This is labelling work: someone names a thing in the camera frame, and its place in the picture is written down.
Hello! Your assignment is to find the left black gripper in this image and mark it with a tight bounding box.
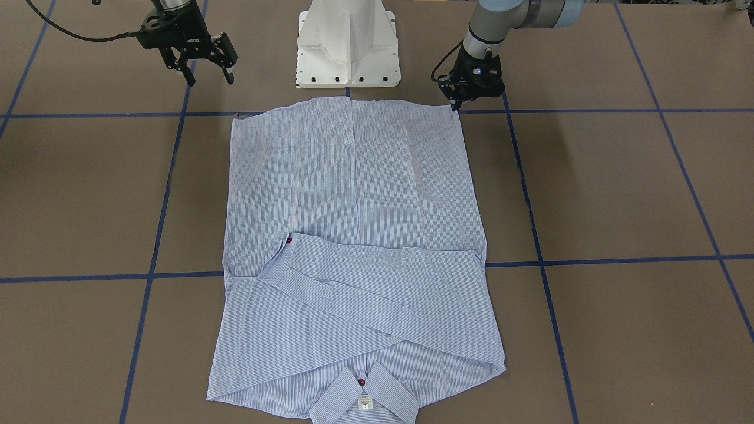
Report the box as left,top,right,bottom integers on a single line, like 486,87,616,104
438,50,505,112

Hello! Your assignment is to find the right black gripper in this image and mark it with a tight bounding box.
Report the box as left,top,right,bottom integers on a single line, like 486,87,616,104
137,11,238,88

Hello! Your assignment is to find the light blue striped shirt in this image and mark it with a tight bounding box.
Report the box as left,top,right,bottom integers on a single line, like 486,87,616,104
207,97,506,423

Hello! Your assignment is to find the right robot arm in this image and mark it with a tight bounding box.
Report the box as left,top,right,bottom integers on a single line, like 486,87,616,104
135,1,238,87

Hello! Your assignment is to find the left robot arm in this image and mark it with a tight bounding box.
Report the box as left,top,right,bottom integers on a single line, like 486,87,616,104
431,1,586,112

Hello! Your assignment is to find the white central pedestal column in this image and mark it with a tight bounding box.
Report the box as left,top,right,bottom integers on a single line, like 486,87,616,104
296,1,401,89

